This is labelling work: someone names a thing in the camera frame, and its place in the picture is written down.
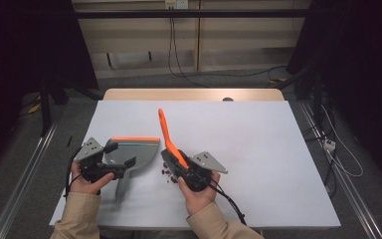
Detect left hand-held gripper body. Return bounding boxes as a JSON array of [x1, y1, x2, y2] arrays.
[[74, 136, 126, 183]]

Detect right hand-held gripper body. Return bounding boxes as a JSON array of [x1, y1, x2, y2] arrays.
[[178, 151, 229, 193]]

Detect grey dustpan with orange edge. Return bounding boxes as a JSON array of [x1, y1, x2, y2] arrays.
[[103, 136, 161, 204]]

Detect scatter of dark red beans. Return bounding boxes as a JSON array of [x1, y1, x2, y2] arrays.
[[160, 161, 180, 184]]

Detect orange brush with grey bristles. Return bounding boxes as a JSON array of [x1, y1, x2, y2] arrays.
[[157, 108, 190, 182]]

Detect person's right hand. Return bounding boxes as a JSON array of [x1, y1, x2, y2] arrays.
[[177, 171, 221, 217]]

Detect person's left hand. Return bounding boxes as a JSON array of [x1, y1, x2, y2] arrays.
[[69, 161, 115, 196]]

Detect white table board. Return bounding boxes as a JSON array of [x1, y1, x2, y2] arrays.
[[49, 100, 342, 230]]

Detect black metal stand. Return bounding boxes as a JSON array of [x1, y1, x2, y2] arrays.
[[38, 76, 102, 137], [277, 63, 324, 127]]

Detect white power adapter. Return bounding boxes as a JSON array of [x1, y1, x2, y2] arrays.
[[322, 138, 337, 152]]

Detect black curtain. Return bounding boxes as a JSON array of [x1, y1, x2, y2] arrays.
[[286, 0, 382, 190], [0, 0, 99, 173]]

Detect black horizontal bar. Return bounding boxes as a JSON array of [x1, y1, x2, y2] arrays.
[[74, 9, 312, 19]]

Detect left hand-held gripper black cable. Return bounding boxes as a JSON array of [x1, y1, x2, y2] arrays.
[[64, 147, 84, 200]]

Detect hand-held gripper black cable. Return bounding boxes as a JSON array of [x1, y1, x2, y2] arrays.
[[64, 147, 84, 200], [208, 180, 248, 227]]

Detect right hand-held gripper black cable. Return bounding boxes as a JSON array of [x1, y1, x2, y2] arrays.
[[208, 180, 248, 227]]

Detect aluminium floor rail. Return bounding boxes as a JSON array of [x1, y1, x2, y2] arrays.
[[0, 123, 59, 239], [297, 101, 382, 239]]

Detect black hanging cable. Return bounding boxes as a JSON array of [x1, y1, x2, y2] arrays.
[[172, 18, 210, 89], [167, 8, 287, 79]]

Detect bundle of black floor cables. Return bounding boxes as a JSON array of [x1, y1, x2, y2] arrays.
[[302, 99, 338, 197]]

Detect white cable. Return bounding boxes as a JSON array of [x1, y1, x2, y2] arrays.
[[321, 104, 364, 177]]

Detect white wall socket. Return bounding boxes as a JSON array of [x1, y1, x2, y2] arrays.
[[164, 0, 189, 10]]

